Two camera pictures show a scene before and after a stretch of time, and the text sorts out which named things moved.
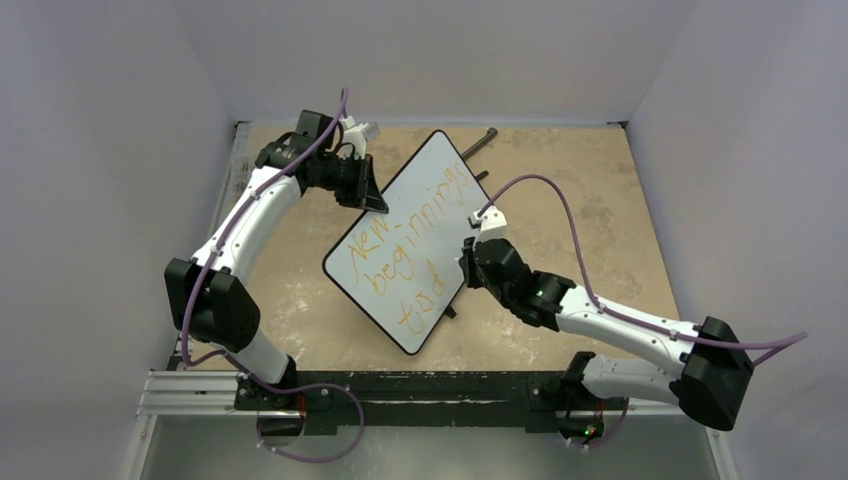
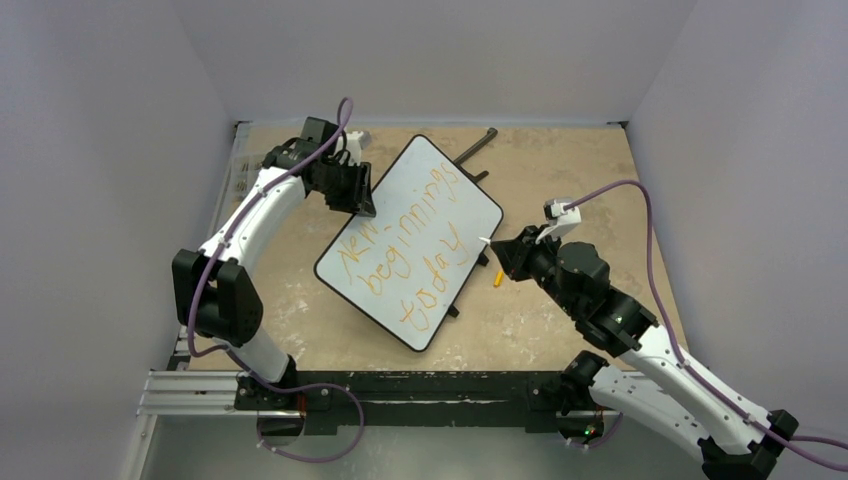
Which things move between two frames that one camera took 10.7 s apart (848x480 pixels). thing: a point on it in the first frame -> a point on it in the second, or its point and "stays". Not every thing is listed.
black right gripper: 472,263 -> 527,255
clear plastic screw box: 242,172 stays
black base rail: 338,401 stays
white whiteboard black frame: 402,267 stays
